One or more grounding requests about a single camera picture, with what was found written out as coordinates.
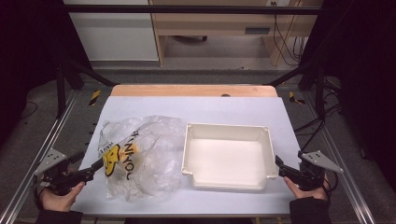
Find light wooden desk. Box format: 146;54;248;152
148;0;323;67

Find white cabinet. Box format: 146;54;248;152
64;0;160;63

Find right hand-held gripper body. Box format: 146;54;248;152
290;150;345;191

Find aluminium floor rail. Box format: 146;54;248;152
303;91;376;224
0;90;80;224

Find white plastic bin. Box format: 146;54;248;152
181;121;279;191

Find black metal frame stand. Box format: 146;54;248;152
264;60;326;120
55;59;118;119

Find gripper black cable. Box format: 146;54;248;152
321;170;340;195
32;183;45;210

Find thin black floor cable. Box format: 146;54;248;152
21;101;39;120

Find black hanging cables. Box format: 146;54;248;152
272;1;307;66

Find black curtain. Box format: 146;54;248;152
300;0;396;188
0;0;92;147

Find person's right hand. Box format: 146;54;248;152
283;174;331;202

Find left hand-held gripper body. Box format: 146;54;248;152
34;148;95;196

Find yellow drink carton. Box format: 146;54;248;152
120;144;140;162

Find wooden table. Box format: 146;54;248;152
110;84;278;98

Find black floor cables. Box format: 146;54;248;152
293;77;344;153

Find yellow clamp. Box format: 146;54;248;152
288;91;306;105
88;89;102;106

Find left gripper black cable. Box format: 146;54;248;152
32;183;45;210

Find yellow clamp left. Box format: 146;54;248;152
88;89;102;106

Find black horizontal frame bar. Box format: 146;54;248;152
62;4;323;16

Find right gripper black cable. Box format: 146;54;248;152
321;170;340;195

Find clear printed plastic bag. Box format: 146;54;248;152
97;115;188;202

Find yellow clamp right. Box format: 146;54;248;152
288;91;306;105

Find person's left hand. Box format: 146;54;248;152
40;181;87;213

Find white table mat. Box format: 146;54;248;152
70;95;304;217

